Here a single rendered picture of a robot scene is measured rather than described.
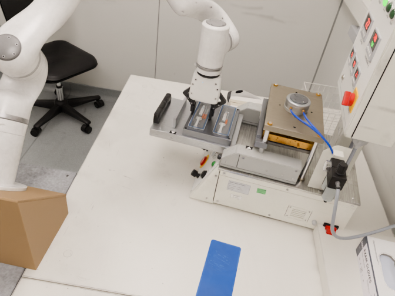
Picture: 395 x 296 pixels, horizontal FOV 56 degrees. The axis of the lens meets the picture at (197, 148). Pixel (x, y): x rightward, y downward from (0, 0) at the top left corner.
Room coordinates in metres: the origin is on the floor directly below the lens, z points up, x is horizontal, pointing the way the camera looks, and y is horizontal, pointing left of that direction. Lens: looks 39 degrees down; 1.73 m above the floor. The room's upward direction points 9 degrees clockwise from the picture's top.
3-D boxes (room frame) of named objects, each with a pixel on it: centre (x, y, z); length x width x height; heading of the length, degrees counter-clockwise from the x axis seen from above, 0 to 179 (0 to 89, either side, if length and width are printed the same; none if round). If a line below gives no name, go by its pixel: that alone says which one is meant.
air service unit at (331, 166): (0.81, -0.39, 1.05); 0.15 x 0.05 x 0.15; 172
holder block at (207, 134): (1.08, -0.04, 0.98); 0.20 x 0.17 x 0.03; 172
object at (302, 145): (1.03, -0.29, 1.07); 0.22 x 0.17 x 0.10; 172
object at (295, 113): (1.02, -0.32, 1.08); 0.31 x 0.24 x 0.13; 172
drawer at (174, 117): (1.08, 0.01, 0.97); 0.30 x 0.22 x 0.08; 82
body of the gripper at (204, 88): (1.08, 0.00, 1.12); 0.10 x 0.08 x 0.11; 82
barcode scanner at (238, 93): (1.60, -0.20, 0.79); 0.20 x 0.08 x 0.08; 89
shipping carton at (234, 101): (1.46, -0.20, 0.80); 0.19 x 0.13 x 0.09; 89
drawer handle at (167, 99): (1.10, 0.15, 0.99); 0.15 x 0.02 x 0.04; 172
